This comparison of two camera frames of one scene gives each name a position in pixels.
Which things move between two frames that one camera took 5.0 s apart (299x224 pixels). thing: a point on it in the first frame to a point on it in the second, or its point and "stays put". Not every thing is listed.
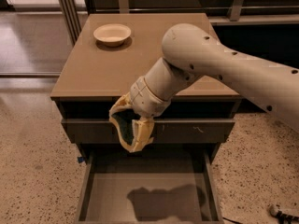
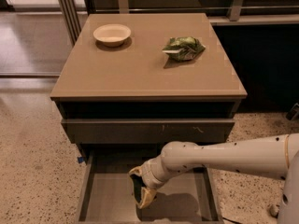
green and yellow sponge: x=122 y=119 to x=137 y=184
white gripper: x=146 y=98 to x=150 y=174
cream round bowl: x=112 y=35 stays put
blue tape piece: x=80 y=159 stays put
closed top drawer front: x=165 y=131 stays put
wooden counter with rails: x=225 y=5 stays put
